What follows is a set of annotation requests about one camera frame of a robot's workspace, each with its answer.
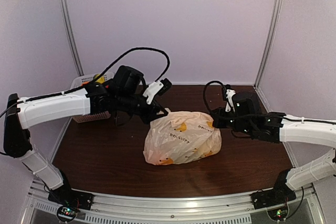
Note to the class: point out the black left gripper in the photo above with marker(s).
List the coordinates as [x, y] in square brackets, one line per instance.
[153, 113]

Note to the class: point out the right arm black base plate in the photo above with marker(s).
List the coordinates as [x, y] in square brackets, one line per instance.
[271, 197]

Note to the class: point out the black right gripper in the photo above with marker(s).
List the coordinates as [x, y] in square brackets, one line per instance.
[218, 123]

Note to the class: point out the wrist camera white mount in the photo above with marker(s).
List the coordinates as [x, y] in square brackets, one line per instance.
[156, 88]
[228, 93]

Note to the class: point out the right round circuit board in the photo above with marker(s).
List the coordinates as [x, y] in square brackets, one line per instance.
[278, 213]

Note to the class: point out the aluminium front rail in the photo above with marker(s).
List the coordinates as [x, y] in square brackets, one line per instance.
[235, 208]

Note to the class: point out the cream printed plastic bag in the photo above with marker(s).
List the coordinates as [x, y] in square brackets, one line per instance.
[181, 137]

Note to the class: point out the right aluminium frame post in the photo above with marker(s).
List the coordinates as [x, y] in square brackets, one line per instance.
[269, 41]

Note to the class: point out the left round circuit board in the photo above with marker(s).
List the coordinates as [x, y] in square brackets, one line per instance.
[66, 214]

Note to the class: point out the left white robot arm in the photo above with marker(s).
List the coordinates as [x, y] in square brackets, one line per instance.
[23, 113]

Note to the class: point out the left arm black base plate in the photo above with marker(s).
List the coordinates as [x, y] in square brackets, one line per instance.
[71, 198]

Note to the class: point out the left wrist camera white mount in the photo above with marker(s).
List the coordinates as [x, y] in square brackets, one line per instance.
[156, 88]

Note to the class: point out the yellow green toy fruit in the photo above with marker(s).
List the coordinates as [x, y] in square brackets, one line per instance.
[98, 80]

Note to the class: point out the round circuit board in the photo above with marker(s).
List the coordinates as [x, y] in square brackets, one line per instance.
[66, 214]
[278, 213]

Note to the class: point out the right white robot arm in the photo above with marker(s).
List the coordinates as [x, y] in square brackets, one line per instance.
[278, 127]

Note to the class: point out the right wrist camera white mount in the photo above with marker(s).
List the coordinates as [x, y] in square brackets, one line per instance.
[228, 93]

